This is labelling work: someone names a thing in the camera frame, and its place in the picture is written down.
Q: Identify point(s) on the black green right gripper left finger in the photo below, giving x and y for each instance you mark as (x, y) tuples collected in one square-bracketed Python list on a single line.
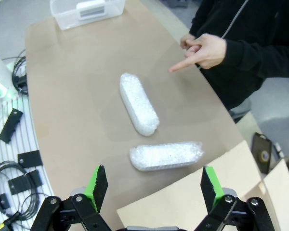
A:
[(98, 187)]

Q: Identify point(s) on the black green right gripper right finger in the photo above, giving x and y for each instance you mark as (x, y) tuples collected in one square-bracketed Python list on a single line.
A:
[(208, 190)]

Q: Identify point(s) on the bubble-wrapped clock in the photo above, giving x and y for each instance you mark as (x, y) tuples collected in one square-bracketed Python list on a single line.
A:
[(163, 156), (138, 103)]

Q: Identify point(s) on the person's left forearm black sleeve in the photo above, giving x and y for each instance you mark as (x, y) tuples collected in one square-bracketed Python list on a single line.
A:
[(255, 60)]

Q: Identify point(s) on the person's left hand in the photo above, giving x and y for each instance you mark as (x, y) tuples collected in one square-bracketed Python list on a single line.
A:
[(207, 53)]

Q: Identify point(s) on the person's right hand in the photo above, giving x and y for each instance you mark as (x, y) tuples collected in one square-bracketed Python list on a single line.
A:
[(186, 40)]

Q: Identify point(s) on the brown cardboard box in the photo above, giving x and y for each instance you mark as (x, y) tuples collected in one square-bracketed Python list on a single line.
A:
[(231, 168)]

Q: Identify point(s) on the black flat plate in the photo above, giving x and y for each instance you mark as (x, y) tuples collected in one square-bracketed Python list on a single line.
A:
[(30, 158), (36, 178), (19, 185), (0, 202)]

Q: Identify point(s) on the black plastic case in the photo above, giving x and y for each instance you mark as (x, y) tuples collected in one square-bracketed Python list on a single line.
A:
[(257, 144)]

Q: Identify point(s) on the black plug yellow label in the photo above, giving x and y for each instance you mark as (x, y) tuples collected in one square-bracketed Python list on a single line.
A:
[(0, 225)]

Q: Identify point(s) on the clear plastic bin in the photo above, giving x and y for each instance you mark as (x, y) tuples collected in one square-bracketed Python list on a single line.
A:
[(62, 16)]

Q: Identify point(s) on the person's torso black jacket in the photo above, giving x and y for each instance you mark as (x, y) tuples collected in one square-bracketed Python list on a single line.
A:
[(255, 19)]

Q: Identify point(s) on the long black bracket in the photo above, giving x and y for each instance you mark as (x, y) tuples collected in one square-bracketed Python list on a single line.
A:
[(10, 125)]

